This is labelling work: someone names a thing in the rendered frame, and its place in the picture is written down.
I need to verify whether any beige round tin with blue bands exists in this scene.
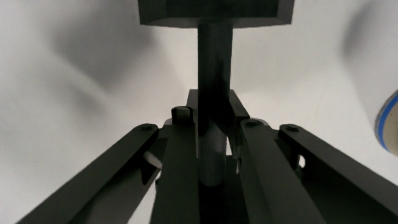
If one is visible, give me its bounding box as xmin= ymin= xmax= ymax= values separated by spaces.
xmin=374 ymin=89 xmax=398 ymax=157

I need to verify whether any black dumbbell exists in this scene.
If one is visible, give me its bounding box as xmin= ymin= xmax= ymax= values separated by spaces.
xmin=138 ymin=0 xmax=295 ymax=224

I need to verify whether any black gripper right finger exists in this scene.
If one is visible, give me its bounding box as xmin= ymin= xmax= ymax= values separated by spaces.
xmin=227 ymin=89 xmax=398 ymax=224

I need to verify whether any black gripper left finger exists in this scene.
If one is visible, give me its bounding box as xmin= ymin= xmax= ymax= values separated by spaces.
xmin=14 ymin=89 xmax=200 ymax=224

